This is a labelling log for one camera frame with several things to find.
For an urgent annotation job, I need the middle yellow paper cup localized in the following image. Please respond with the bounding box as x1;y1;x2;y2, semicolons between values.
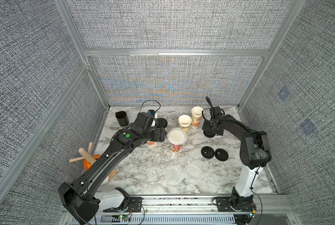
178;115;192;133

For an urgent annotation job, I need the orange mug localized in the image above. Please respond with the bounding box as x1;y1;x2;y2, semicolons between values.
83;155;100;171

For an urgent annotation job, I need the black cylindrical cup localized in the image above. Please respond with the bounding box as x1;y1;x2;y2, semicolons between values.
115;111;130;127

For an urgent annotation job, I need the wooden mug tree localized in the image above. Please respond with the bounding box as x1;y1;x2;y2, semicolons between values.
69;142;117;185

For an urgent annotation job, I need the black plastic cup lid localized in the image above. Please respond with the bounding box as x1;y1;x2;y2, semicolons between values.
201;146;215;159
203;130;215;138
215;148;229;162
157;118;168;128

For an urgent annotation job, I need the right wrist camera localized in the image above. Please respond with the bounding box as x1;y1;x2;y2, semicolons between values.
209;106;225;120

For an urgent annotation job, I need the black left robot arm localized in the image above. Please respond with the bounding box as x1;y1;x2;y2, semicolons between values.
58;127;166;225

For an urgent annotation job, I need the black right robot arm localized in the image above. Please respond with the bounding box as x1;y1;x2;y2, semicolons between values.
202;115;272;211

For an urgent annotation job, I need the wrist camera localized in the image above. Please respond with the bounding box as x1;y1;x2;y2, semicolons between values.
134;110;157;130
209;106;225;120

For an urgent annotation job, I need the red milk tea paper cup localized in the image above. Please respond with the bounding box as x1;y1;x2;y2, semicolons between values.
171;143;182;153

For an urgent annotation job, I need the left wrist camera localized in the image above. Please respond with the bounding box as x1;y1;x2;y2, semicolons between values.
134;110;157;130

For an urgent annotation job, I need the back right paper cup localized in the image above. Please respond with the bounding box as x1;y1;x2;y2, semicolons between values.
191;106;204;129

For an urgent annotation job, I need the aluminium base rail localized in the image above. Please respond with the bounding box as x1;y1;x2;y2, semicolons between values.
59;194;297;225

